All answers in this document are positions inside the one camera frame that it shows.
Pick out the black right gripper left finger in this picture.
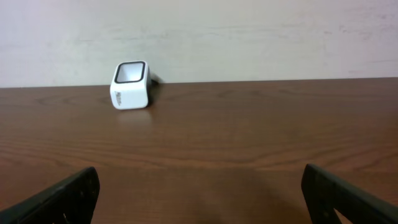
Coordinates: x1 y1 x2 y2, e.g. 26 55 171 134
1 167 100 224

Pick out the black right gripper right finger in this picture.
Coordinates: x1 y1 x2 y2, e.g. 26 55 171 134
301 164 397 224

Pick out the white barcode scanner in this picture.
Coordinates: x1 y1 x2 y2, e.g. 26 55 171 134
109 60 152 110

